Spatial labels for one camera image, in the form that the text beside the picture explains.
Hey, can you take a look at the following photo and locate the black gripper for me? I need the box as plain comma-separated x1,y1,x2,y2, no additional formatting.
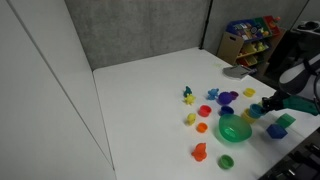
262,91,290,112

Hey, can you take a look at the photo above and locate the small light blue bowl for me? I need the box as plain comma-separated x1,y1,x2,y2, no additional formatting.
249,104,265,119

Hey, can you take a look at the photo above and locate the yellow bowl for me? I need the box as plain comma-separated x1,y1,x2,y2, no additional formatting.
241,108,256,124

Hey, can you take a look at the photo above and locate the large green bowl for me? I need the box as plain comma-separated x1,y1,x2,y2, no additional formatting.
219,114,252,143

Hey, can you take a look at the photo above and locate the purple bowl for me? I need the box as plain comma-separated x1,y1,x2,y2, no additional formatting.
218,92,232,105

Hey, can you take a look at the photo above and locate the green cube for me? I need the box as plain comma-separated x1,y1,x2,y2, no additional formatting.
276,113,296,128

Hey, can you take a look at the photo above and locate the small yellow cup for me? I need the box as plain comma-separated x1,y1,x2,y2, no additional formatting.
243,88,256,97

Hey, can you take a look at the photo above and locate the blue cube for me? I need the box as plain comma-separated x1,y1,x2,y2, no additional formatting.
266,124,288,139

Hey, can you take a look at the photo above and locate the small magenta cup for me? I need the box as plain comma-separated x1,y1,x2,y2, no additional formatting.
230,91,239,100

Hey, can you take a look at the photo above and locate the grey metal plate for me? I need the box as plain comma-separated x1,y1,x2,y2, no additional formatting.
222,65,256,80

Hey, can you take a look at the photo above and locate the dark blue cup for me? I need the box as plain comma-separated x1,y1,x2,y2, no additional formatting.
220,106,234,115

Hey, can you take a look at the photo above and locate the light blue animal toy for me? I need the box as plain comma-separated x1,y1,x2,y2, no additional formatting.
207,88,219,100

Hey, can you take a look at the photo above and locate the toy storage shelf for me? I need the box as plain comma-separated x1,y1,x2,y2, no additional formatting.
217,15,286,76

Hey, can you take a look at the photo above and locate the black pegboard base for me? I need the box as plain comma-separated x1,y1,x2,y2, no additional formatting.
258,129,320,180

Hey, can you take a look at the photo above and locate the red cup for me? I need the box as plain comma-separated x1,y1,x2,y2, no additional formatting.
198,105,212,117

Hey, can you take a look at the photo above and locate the small green cup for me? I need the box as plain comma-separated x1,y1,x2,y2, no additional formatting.
218,154,234,170

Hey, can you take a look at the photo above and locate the orange cup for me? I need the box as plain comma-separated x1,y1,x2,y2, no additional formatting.
197,123,208,133

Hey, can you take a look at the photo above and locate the yellow animal toy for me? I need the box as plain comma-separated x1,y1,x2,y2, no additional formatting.
186,113,196,126

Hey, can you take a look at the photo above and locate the yellow star toy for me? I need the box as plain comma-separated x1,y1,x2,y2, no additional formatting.
184,94,196,105

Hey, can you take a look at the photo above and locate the teal animal toy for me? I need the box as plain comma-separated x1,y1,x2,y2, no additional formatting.
183,86,192,97

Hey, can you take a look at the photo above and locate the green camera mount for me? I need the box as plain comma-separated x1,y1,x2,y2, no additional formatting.
283,96,319,116

